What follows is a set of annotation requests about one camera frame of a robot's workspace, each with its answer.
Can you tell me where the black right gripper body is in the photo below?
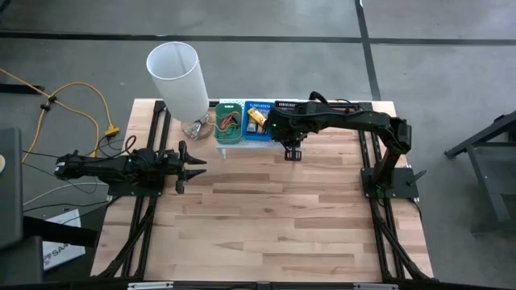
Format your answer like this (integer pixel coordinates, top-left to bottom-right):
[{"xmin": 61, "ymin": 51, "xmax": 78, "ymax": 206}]
[{"xmin": 266, "ymin": 105, "xmax": 318, "ymax": 163}]

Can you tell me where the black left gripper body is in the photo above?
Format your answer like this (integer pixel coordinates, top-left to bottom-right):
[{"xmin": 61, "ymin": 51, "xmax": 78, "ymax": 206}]
[{"xmin": 157, "ymin": 140, "xmax": 189, "ymax": 195}]

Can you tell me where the green plastic bin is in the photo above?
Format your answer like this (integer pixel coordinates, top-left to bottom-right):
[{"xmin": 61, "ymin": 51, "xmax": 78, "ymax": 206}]
[{"xmin": 213, "ymin": 101, "xmax": 244, "ymax": 146}]

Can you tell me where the yellow rubber band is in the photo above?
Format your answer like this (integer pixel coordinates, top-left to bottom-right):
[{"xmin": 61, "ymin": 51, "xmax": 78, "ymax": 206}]
[{"xmin": 214, "ymin": 112, "xmax": 242, "ymax": 134}]

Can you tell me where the blue plastic basket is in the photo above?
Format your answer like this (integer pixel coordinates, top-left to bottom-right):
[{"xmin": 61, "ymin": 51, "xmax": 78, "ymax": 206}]
[{"xmin": 242, "ymin": 100, "xmax": 277, "ymax": 143}]

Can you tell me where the white perforated metal shelf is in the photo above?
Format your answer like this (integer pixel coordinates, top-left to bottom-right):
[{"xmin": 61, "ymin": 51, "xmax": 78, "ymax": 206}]
[{"xmin": 215, "ymin": 98, "xmax": 302, "ymax": 161}]

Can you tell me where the white cylindrical table lamp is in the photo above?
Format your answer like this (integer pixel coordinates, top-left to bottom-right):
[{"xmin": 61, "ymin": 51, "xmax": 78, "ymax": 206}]
[{"xmin": 145, "ymin": 41, "xmax": 216, "ymax": 142}]

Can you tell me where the black flat bar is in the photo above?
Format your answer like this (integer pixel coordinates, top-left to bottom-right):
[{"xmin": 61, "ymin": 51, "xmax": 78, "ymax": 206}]
[{"xmin": 23, "ymin": 215, "xmax": 100, "ymax": 247}]

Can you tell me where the white cardboard box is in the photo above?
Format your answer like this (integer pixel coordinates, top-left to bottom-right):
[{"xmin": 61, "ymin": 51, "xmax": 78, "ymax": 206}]
[{"xmin": 42, "ymin": 209, "xmax": 86, "ymax": 271}]

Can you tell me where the grey cabinet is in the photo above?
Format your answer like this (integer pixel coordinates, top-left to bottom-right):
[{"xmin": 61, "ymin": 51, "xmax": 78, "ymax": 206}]
[{"xmin": 0, "ymin": 126, "xmax": 44, "ymax": 285}]

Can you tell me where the black metal stand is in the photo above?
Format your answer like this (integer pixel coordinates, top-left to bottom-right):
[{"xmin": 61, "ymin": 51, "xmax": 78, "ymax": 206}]
[{"xmin": 443, "ymin": 110, "xmax": 516, "ymax": 235}]

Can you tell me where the black aluminium table frame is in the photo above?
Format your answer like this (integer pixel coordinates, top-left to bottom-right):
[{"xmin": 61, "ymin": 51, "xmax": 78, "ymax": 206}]
[{"xmin": 96, "ymin": 99, "xmax": 435, "ymax": 283}]

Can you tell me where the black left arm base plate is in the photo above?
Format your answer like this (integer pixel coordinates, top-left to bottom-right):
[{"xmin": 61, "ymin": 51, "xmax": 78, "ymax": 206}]
[{"xmin": 98, "ymin": 173, "xmax": 164, "ymax": 198}]

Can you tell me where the white floor cable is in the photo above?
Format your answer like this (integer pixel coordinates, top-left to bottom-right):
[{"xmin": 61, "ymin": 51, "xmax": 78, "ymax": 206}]
[{"xmin": 23, "ymin": 182, "xmax": 110, "ymax": 206}]

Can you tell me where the silver table bracket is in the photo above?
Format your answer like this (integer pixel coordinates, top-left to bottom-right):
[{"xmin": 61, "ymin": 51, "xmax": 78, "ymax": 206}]
[
  {"xmin": 127, "ymin": 281, "xmax": 174, "ymax": 290},
  {"xmin": 353, "ymin": 283, "xmax": 399, "ymax": 290}
]

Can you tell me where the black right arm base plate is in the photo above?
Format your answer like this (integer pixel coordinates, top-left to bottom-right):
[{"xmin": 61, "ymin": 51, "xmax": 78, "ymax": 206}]
[{"xmin": 360, "ymin": 166, "xmax": 427, "ymax": 201}]

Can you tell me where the yellow extension cable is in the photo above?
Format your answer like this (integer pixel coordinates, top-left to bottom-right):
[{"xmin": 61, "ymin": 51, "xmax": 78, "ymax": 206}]
[{"xmin": 0, "ymin": 67, "xmax": 122, "ymax": 159}]

